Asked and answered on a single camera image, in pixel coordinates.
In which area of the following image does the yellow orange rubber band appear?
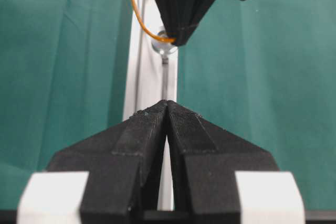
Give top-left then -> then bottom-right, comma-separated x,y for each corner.
130,0 -> 176,44

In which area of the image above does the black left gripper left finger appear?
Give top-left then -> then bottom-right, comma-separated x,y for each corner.
46,100 -> 167,216

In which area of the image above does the aluminium extrusion rail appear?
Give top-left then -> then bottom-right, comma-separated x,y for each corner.
122,0 -> 180,211

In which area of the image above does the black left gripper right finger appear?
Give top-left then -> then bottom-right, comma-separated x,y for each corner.
166,101 -> 279,216

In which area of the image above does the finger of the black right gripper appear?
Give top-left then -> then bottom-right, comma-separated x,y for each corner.
155,0 -> 184,41

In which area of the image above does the green table cloth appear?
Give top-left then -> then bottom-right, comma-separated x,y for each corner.
1,0 -> 335,210

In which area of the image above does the silver shaft pulley near left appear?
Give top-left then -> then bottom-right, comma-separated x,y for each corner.
151,26 -> 178,64

